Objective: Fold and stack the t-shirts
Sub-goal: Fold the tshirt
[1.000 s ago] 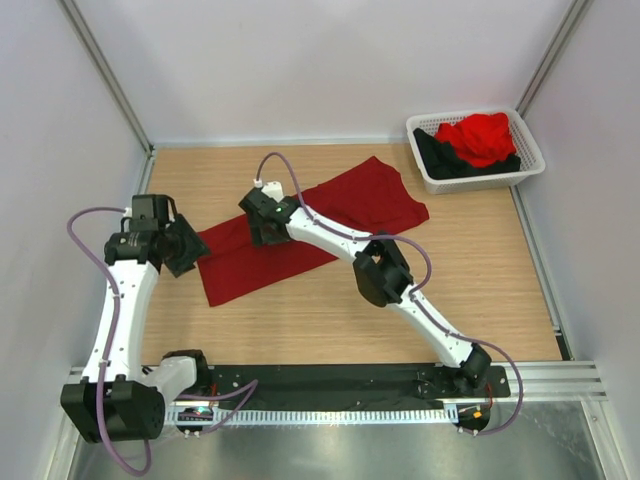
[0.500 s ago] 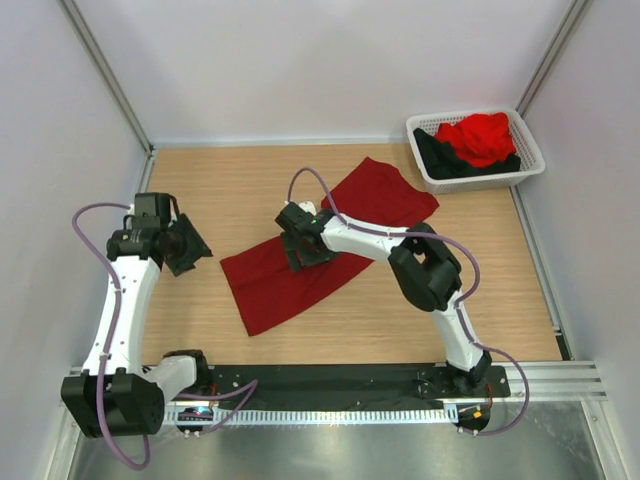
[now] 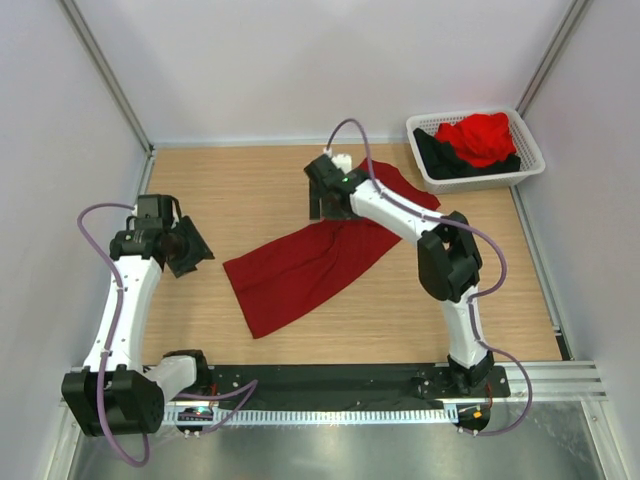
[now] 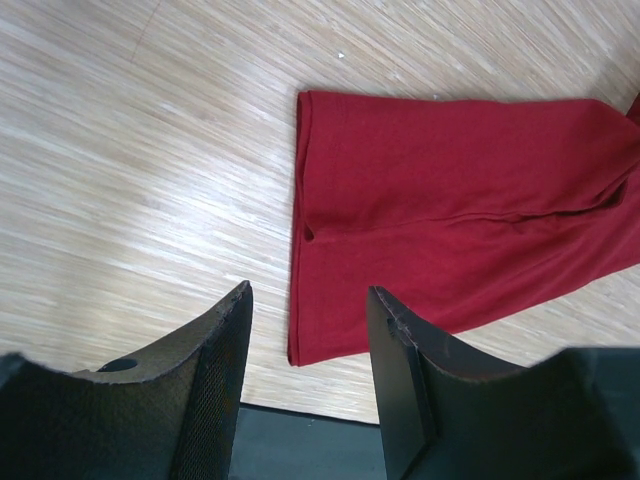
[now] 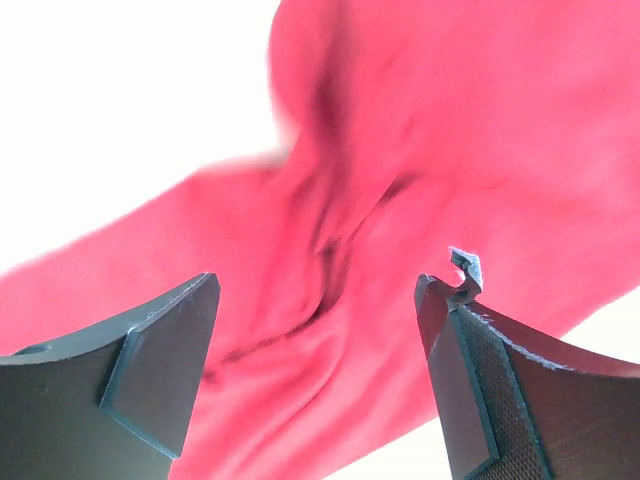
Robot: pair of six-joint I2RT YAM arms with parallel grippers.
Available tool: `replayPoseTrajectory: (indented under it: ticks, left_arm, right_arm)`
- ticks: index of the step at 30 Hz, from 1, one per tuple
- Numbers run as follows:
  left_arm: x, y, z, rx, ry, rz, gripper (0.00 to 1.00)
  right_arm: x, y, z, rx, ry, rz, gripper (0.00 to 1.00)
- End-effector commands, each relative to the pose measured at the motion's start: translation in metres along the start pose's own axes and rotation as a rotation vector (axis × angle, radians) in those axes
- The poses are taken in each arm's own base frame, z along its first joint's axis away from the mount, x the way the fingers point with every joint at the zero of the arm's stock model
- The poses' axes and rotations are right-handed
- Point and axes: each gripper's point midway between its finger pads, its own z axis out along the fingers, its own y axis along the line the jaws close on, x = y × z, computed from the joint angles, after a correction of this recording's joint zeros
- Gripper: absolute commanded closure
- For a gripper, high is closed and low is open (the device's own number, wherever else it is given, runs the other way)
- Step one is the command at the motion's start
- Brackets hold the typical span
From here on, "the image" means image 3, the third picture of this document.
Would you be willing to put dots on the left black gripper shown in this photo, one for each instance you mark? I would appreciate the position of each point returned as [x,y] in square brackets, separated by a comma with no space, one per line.
[197,249]

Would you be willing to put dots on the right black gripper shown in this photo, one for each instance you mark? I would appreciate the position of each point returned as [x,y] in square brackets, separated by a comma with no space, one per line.
[325,212]

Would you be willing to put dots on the dark red t-shirt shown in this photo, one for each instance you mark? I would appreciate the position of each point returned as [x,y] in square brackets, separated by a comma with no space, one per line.
[285,279]

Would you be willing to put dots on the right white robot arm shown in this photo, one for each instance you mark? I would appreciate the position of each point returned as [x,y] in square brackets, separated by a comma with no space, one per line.
[448,260]

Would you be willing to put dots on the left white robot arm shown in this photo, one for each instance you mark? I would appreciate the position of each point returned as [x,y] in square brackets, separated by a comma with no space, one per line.
[112,393]

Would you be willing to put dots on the black shirt in basket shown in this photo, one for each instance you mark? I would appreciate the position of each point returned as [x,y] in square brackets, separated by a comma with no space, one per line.
[442,163]

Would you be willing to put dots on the bright red shirt in basket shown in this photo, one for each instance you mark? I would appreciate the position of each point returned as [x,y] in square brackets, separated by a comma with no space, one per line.
[481,140]

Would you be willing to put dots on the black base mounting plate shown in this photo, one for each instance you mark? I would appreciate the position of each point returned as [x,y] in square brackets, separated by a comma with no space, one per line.
[351,387]

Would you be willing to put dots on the white plastic basket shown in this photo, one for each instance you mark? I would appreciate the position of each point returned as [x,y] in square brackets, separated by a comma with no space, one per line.
[532,161]

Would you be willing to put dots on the white slotted cable duct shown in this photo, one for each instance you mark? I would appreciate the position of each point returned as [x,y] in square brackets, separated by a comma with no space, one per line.
[201,417]

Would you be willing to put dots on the left aluminium corner post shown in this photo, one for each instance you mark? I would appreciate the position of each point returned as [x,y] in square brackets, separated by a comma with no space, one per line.
[89,42]

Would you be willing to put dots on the aluminium corner post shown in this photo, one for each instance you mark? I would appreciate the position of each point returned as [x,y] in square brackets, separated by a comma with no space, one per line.
[568,26]
[89,42]

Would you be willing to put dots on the aluminium front frame rail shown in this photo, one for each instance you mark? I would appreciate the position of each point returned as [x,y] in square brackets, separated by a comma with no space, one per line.
[543,381]

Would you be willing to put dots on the right aluminium corner post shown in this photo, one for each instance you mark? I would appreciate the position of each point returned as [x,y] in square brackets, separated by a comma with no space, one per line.
[568,26]

